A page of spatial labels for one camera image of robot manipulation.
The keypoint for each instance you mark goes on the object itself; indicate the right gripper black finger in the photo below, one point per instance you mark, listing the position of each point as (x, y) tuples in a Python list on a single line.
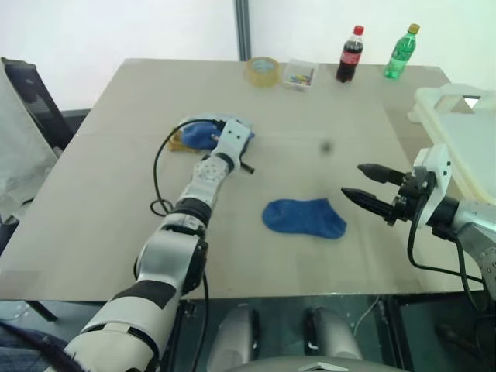
[(381, 173), (366, 201)]

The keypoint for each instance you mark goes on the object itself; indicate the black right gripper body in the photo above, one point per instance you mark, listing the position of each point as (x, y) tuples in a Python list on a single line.
[(412, 191)]

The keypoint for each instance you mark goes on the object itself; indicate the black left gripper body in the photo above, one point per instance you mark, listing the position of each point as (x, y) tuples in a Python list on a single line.
[(248, 169)]

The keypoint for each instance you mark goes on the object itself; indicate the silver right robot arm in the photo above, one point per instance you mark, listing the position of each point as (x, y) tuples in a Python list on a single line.
[(474, 224)]

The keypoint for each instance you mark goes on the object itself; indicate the blue bunched sock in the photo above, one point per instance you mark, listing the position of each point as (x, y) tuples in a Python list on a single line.
[(199, 135)]

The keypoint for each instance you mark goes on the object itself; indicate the dark blue ankle sock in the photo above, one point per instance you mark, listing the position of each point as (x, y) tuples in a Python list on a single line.
[(304, 219)]

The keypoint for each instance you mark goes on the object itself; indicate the yellow sock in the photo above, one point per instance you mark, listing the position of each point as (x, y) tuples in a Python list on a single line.
[(176, 142)]

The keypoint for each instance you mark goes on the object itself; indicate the white plastic basket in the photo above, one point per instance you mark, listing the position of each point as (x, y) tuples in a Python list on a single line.
[(461, 128)]

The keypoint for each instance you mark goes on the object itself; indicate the yellowish clear tape roll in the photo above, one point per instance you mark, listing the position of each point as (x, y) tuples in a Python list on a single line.
[(262, 73)]

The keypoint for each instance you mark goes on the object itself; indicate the clear box with coloured bits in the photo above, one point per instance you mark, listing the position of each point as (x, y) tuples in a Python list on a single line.
[(300, 75)]

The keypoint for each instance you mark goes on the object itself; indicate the green bottle with yellow cap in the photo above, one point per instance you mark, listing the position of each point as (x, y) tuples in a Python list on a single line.
[(401, 52)]

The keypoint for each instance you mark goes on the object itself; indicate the cola bottle with red cap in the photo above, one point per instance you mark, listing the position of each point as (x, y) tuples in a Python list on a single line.
[(350, 54)]

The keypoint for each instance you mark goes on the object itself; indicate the grey vertical pole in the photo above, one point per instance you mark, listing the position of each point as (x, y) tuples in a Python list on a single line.
[(243, 29)]

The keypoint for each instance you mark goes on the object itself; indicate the white cloth bag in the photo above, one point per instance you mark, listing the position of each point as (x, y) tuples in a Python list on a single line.
[(17, 151)]

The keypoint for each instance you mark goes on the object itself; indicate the dark blue fabric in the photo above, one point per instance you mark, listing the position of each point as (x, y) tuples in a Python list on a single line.
[(27, 350)]

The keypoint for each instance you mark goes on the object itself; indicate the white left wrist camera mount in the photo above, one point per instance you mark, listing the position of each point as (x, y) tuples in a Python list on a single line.
[(232, 139)]

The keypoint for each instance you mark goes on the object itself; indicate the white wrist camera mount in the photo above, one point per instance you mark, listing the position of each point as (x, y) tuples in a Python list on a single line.
[(232, 139), (439, 162)]

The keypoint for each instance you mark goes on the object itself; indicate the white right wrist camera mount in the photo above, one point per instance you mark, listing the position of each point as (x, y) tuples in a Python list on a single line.
[(439, 162)]

